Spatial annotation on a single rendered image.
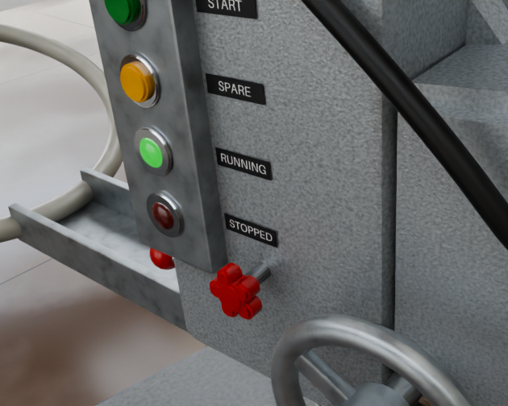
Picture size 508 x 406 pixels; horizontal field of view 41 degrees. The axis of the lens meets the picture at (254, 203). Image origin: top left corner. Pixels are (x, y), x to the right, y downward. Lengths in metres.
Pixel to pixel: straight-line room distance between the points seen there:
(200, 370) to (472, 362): 0.64
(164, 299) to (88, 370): 1.70
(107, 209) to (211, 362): 0.28
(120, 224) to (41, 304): 1.89
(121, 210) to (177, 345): 1.52
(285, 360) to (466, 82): 0.19
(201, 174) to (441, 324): 0.18
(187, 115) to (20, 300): 2.40
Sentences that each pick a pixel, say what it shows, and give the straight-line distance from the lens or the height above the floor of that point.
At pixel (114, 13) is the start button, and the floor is 1.45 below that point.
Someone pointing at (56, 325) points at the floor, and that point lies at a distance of 2.61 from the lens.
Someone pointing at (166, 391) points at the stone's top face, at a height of 0.86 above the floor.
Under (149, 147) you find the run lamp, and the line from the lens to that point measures 0.46.
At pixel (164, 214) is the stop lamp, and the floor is 1.31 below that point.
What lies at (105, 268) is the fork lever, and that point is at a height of 1.14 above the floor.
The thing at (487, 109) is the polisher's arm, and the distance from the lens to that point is 0.36.
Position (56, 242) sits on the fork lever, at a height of 1.14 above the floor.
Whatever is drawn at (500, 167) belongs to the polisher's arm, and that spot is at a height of 1.39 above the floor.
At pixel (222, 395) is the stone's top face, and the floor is 0.86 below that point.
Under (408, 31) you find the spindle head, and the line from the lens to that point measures 0.37.
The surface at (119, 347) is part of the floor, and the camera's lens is 2.43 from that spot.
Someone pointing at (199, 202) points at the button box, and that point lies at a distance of 0.46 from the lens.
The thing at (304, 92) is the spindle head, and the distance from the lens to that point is 0.38.
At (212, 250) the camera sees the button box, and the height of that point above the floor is 1.29.
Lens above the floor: 1.55
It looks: 30 degrees down
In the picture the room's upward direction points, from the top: 6 degrees counter-clockwise
